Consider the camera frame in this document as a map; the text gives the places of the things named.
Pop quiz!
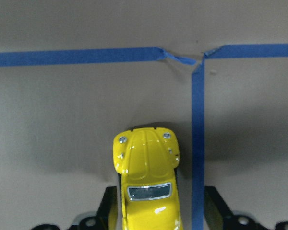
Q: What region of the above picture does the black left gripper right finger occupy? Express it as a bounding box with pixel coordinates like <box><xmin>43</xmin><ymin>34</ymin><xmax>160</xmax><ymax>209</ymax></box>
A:
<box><xmin>204</xmin><ymin>186</ymin><xmax>233</xmax><ymax>230</ymax></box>

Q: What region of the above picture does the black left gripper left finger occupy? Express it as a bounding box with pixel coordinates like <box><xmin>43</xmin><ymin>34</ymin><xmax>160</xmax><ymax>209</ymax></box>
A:
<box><xmin>96</xmin><ymin>186</ymin><xmax>118</xmax><ymax>230</ymax></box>

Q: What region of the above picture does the yellow beetle toy car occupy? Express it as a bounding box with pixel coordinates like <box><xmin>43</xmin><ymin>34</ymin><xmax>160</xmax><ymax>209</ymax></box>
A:
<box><xmin>113</xmin><ymin>127</ymin><xmax>183</xmax><ymax>230</ymax></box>

